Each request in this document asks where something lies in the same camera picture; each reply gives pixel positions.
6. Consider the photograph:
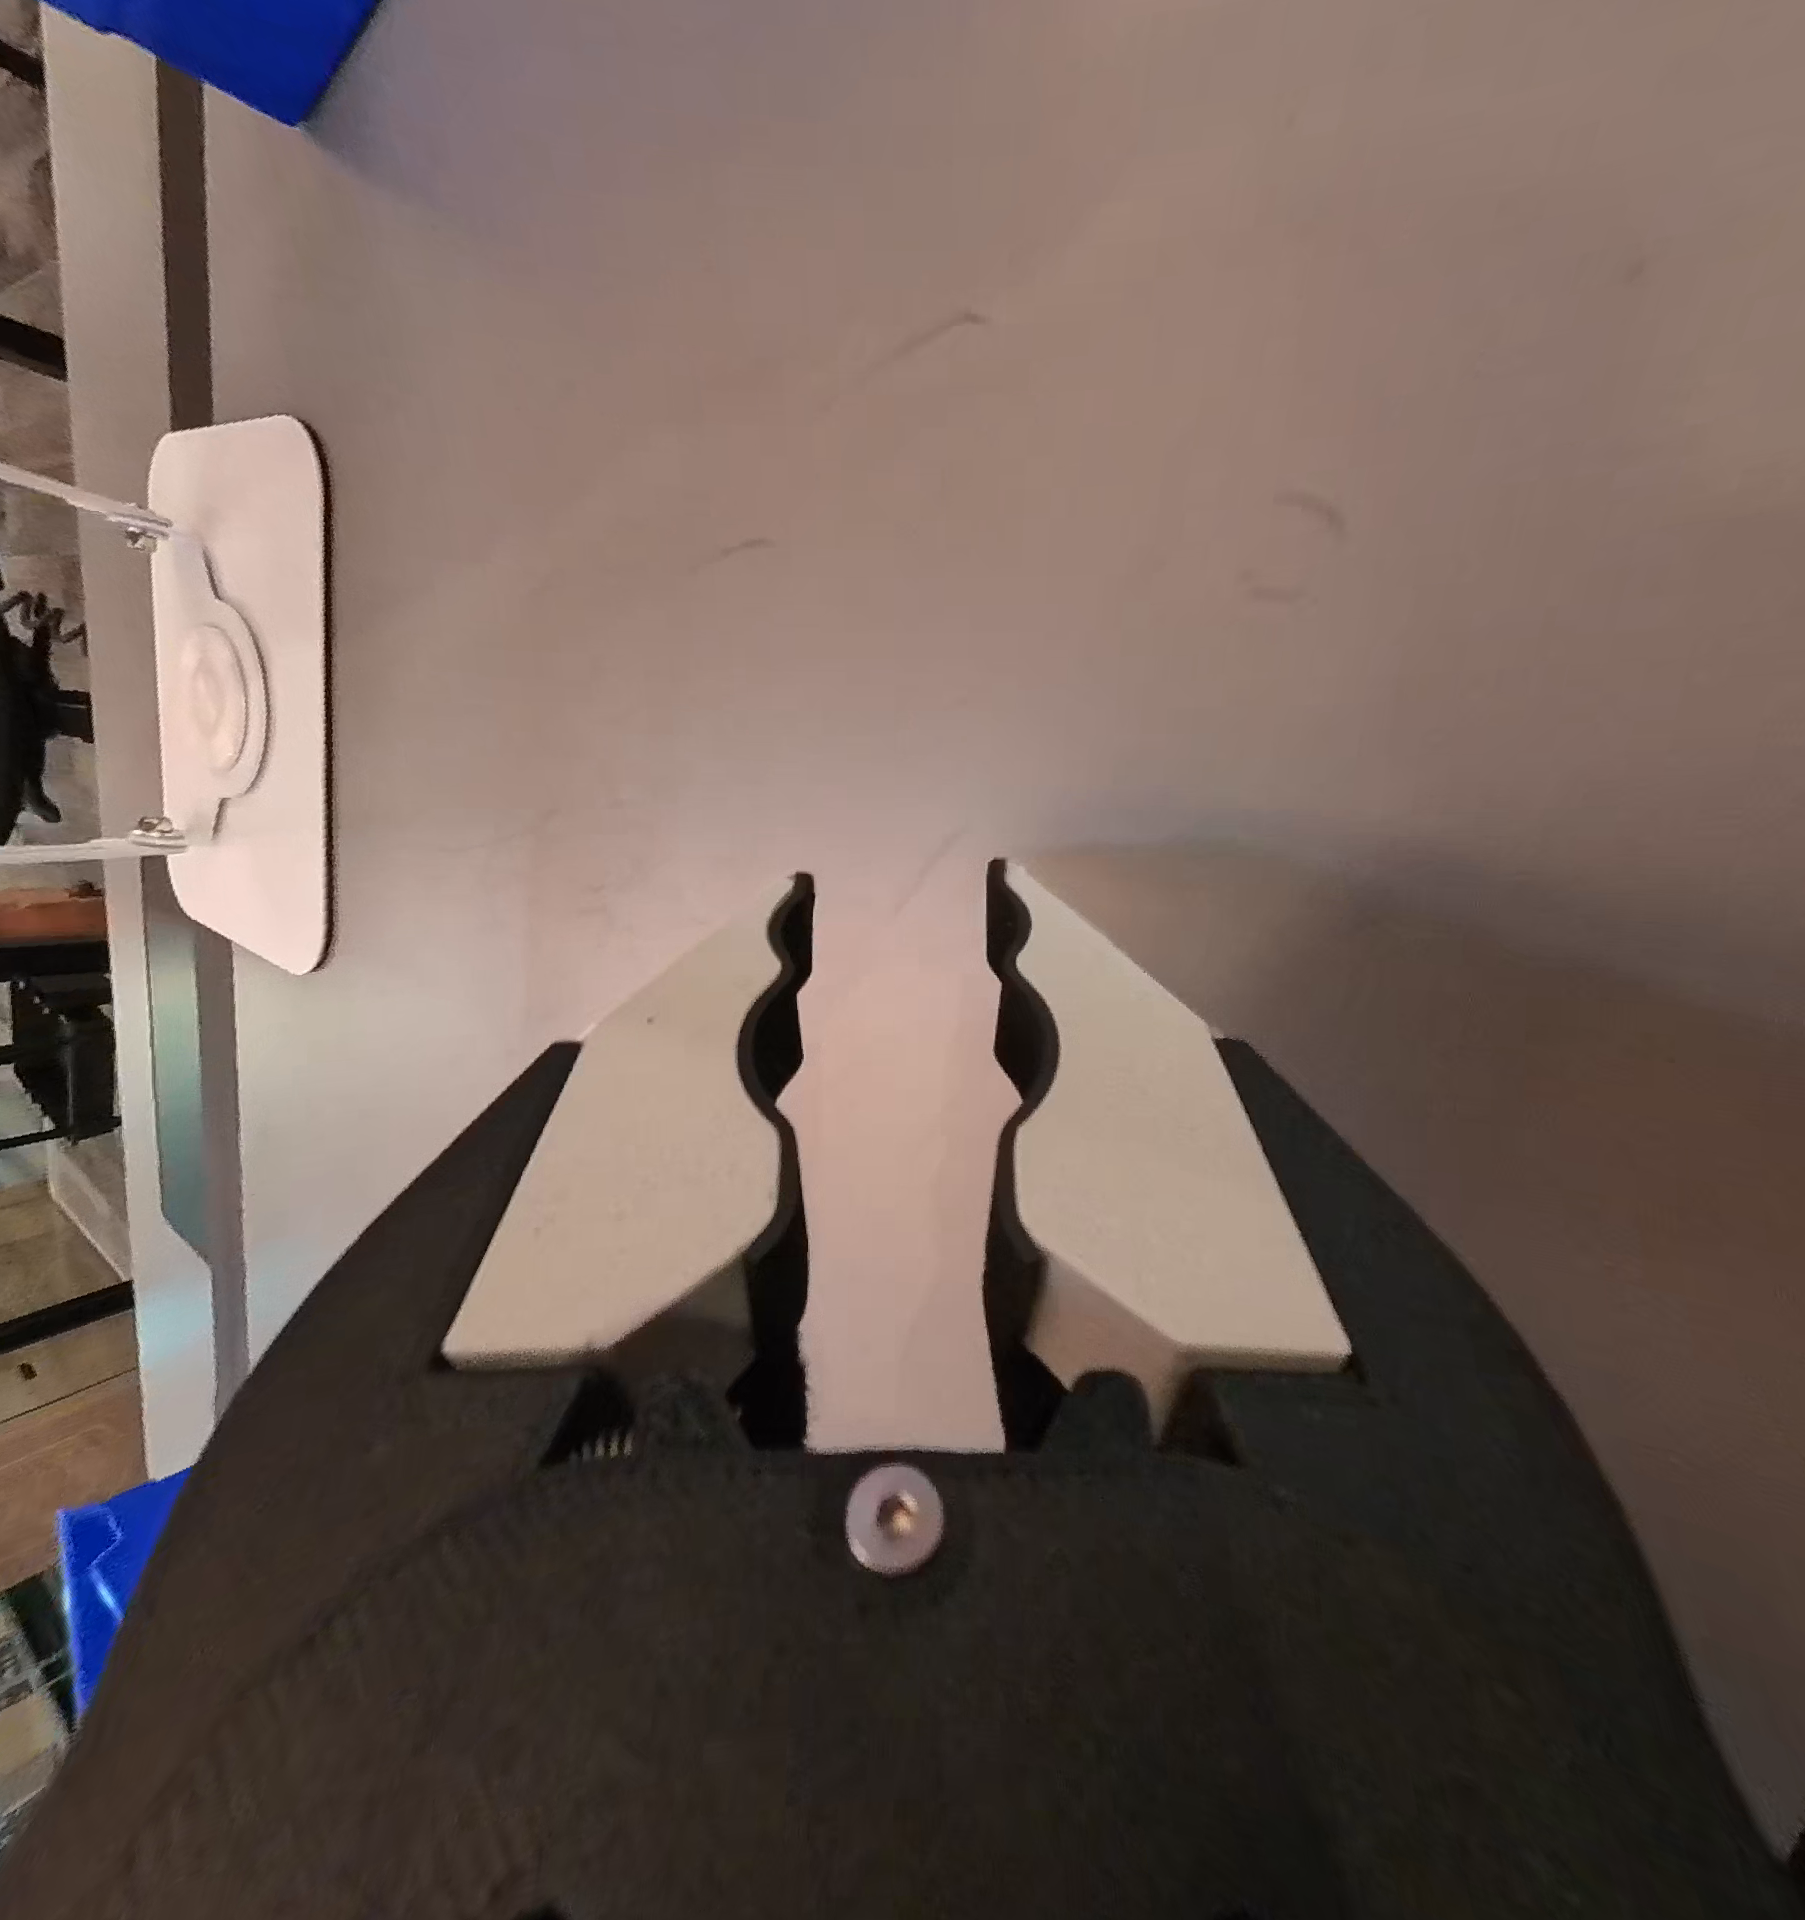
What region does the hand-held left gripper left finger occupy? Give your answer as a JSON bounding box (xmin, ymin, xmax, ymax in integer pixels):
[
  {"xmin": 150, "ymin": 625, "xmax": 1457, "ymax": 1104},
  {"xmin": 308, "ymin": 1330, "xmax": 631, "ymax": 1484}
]
[{"xmin": 442, "ymin": 873, "xmax": 818, "ymax": 1374}]

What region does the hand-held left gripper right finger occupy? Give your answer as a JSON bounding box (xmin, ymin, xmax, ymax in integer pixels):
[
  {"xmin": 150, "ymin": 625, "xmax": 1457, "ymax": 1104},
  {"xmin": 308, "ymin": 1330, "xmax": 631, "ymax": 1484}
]
[{"xmin": 991, "ymin": 859, "xmax": 1362, "ymax": 1415}]

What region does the blue tagged fixture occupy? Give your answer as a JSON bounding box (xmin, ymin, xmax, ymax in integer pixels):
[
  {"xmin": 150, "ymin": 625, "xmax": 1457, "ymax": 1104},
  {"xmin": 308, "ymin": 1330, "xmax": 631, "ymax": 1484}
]
[{"xmin": 57, "ymin": 1471, "xmax": 194, "ymax": 1726}]

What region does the grey table leg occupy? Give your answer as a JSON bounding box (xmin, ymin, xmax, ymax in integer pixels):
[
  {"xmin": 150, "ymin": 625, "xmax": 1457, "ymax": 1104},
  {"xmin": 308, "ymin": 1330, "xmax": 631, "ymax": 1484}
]
[{"xmin": 150, "ymin": 896, "xmax": 254, "ymax": 1354}]

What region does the small black stand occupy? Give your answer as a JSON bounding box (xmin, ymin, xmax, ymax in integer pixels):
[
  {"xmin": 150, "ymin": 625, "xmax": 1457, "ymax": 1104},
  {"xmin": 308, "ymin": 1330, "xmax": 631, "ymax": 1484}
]
[{"xmin": 9, "ymin": 976, "xmax": 126, "ymax": 1150}]

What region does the wooden cabinet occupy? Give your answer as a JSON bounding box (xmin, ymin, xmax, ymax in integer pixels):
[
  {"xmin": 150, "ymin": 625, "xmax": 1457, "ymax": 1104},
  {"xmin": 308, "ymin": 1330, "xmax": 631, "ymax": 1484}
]
[{"xmin": 0, "ymin": 1316, "xmax": 148, "ymax": 1450}]

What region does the brown wooden shelf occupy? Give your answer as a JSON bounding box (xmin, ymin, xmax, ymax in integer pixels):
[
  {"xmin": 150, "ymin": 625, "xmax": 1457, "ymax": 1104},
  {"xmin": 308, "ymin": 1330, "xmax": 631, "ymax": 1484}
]
[{"xmin": 0, "ymin": 885, "xmax": 108, "ymax": 950}]

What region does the metal stand rod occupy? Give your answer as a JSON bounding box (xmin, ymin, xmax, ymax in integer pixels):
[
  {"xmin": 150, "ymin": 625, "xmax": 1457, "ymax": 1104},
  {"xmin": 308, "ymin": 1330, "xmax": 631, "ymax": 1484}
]
[
  {"xmin": 0, "ymin": 440, "xmax": 180, "ymax": 544},
  {"xmin": 0, "ymin": 819, "xmax": 194, "ymax": 875}
]

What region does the blue plastic bin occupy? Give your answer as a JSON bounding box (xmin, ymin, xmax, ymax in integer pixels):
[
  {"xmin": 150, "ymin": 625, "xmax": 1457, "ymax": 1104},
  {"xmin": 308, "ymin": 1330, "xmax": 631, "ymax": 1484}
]
[{"xmin": 39, "ymin": 0, "xmax": 383, "ymax": 132}]

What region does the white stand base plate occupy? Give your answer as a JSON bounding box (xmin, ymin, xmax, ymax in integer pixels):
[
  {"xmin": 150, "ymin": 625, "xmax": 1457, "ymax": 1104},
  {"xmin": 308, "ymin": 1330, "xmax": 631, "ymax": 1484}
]
[{"xmin": 148, "ymin": 415, "xmax": 337, "ymax": 978}]

